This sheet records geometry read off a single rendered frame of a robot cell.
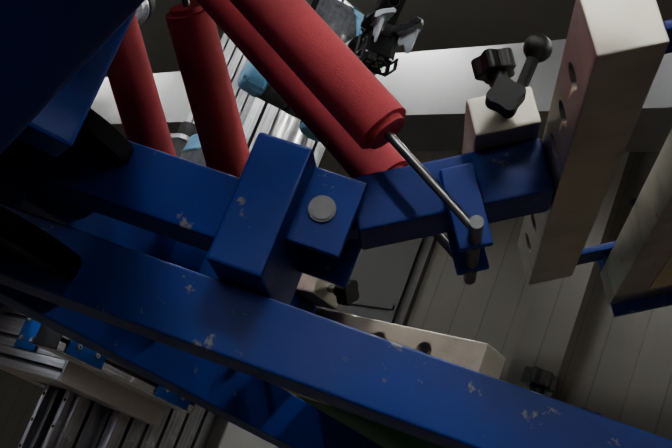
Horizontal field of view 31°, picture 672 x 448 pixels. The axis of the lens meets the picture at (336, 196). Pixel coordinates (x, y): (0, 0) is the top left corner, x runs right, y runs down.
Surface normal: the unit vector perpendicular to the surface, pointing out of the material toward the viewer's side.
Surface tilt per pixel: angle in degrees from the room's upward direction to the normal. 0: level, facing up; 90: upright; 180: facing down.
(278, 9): 98
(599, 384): 90
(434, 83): 90
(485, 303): 90
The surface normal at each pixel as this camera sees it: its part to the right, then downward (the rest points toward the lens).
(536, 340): -0.65, -0.46
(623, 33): -0.07, -0.33
